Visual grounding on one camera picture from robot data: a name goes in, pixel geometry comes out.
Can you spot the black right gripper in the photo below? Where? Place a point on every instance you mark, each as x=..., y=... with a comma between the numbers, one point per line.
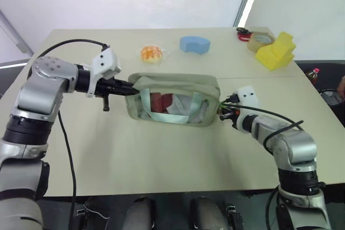
x=234, y=109

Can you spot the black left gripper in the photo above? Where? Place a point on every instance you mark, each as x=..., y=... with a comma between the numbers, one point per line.
x=106, y=88

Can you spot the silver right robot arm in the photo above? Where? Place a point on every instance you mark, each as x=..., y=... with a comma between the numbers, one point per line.
x=293, y=146

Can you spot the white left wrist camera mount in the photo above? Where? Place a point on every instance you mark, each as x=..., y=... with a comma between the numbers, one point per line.
x=104, y=64

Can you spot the yellow foam block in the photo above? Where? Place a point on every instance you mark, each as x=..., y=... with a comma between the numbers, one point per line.
x=277, y=52

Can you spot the red and black scissors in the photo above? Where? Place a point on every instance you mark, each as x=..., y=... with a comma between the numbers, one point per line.
x=244, y=36

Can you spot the orange bread in clear wrapper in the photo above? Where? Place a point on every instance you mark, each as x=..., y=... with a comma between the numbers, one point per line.
x=151, y=53

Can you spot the blue foam arch block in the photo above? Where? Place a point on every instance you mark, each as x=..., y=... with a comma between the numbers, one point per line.
x=194, y=44

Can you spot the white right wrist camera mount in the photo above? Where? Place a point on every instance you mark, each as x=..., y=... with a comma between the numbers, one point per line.
x=249, y=98

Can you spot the brown packing tape roll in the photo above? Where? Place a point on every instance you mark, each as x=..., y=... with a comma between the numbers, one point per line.
x=260, y=42

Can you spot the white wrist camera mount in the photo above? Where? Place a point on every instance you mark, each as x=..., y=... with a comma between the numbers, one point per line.
x=104, y=64
x=249, y=98

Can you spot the red cloth item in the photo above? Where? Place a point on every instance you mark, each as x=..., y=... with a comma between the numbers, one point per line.
x=160, y=103

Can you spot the white cloth item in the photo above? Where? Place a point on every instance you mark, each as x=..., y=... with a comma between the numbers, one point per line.
x=180, y=106

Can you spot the green zip pouch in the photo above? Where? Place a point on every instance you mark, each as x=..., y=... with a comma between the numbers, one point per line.
x=172, y=82

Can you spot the dark rounded shape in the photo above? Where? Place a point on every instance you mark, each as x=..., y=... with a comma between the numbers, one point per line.
x=141, y=214

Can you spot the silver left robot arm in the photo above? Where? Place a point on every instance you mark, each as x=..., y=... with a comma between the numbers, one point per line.
x=40, y=92

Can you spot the plastic bottle with red cap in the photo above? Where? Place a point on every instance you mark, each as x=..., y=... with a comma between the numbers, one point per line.
x=314, y=76

